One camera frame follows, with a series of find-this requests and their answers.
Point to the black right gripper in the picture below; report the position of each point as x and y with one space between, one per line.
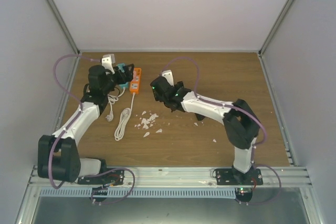
157 97

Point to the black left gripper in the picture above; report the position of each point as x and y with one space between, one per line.
129 76

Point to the pink plug adapter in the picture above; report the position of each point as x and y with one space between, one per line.
134 76

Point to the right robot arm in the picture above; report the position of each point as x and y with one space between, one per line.
240 123

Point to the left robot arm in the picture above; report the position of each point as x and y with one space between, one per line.
58 157

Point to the teal power strip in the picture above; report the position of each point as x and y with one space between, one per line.
125 73

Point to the orange power strip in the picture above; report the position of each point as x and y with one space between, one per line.
134 86

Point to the white debris pile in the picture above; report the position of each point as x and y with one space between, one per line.
146 123

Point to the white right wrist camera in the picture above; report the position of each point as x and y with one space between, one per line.
168 75

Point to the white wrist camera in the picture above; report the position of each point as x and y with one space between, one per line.
168 75
107 62

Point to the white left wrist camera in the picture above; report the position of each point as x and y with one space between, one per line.
107 62

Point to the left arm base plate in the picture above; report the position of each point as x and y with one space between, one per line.
111 179

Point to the slotted cable duct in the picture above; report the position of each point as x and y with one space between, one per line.
228 193

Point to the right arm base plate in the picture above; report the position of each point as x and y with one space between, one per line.
231 176

